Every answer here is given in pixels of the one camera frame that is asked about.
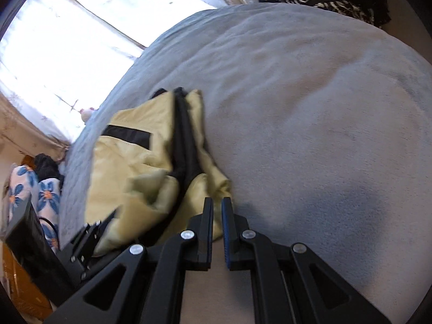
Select yellow and black hooded jacket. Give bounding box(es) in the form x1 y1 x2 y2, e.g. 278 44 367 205
84 88 233 255

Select rolled blue floral blanket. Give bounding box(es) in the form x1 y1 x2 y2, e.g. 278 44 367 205
7 164 61 254

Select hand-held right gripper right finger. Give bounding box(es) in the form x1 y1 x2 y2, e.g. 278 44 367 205
221 197 392 324

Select black and white patterned cloth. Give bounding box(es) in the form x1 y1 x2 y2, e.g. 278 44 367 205
277 0 377 24

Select black cable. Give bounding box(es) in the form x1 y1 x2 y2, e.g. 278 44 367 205
39 218 59 244

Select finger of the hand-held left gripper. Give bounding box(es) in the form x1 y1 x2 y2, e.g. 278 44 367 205
69 216 115 272

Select white leaf print curtain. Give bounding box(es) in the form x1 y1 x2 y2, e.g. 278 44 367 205
47 0 244 46

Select blue-grey fleece bed blanket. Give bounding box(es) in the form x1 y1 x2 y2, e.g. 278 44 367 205
59 3 432 324

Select beige curtain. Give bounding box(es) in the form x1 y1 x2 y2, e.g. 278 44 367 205
0 94 71 156

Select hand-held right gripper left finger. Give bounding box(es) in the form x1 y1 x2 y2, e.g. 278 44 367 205
44 197 215 324

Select dark clothes pile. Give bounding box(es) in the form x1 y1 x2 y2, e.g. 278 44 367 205
34 153 65 183

